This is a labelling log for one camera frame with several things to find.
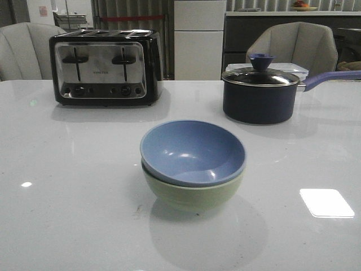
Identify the dark kitchen counter cabinet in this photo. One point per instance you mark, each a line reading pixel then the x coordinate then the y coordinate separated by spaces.
pixel 241 29

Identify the beige armchair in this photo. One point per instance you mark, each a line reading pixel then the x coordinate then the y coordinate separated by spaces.
pixel 25 52
pixel 310 46

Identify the green bowl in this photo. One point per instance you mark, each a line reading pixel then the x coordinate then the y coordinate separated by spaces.
pixel 193 199

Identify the clear plastic storage container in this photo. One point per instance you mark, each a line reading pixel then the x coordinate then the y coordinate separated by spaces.
pixel 292 68

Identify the beige armchair right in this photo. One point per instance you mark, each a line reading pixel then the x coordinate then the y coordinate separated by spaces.
pixel 310 46

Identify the dark blue saucepan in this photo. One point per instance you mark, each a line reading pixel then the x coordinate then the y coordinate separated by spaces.
pixel 271 105

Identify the blue bowl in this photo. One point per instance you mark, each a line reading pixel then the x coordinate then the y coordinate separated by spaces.
pixel 192 153

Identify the white refrigerator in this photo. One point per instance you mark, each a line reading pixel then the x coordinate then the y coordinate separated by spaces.
pixel 198 39

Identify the fruit plate on counter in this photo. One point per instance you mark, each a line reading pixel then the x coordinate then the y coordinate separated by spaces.
pixel 301 5

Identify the black chrome four-slot toaster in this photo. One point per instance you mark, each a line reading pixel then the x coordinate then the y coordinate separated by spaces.
pixel 106 67

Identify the beige armchair left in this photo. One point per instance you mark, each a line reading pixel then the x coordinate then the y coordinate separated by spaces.
pixel 25 52

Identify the glass pot lid blue knob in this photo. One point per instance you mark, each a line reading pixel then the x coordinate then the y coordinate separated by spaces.
pixel 259 74

